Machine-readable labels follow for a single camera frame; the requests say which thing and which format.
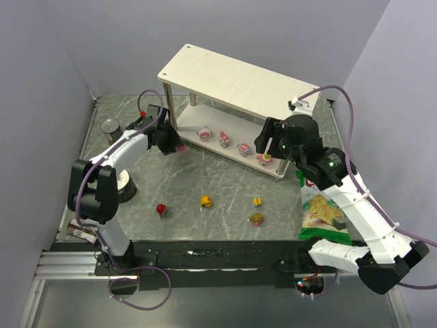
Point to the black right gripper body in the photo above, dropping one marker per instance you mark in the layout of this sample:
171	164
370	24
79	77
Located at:
268	135

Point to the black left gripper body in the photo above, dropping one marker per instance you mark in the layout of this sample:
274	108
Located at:
167	139

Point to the pink round toy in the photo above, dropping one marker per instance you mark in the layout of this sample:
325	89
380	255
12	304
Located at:
181	149

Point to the pink toy with green hat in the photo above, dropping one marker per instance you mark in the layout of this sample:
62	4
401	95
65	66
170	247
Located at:
264	160

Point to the pink toy with blue bows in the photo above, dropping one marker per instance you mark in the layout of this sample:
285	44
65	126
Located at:
244	149

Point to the pink white toy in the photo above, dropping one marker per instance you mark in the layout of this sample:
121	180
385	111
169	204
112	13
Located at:
204	133
223	140

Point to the yellow duck burger toy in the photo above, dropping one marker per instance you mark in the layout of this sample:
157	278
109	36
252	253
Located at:
206	201

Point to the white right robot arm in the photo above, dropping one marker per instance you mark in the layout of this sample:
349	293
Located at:
388	255

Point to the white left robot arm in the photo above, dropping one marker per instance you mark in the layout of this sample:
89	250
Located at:
93	193

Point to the two-tier white wooden shelf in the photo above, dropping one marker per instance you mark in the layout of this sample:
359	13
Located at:
219	87

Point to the small dark metal can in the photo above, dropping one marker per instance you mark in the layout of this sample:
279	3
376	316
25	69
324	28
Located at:
111	130

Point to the red cherry toy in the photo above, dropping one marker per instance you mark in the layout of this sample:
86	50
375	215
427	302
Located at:
161	209

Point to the small yellow blue toy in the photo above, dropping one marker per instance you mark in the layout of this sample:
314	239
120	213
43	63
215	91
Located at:
257	202

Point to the olive brown pink toy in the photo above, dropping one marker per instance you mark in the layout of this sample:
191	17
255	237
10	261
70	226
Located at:
257	219

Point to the green cassava chips bag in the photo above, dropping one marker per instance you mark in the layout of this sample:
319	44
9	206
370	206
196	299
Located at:
321	216

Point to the brown snack packet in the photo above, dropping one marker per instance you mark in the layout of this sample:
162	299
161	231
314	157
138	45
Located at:
87	234

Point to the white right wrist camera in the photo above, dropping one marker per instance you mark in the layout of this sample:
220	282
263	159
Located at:
300	107

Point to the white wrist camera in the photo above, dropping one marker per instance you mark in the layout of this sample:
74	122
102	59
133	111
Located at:
300	107
152	113

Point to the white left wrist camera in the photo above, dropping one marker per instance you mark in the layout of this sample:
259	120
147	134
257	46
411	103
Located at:
152	113

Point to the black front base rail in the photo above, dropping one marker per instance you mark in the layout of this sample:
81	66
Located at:
192	264

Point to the aluminium frame rail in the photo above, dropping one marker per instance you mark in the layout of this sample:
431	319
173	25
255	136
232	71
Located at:
65	265

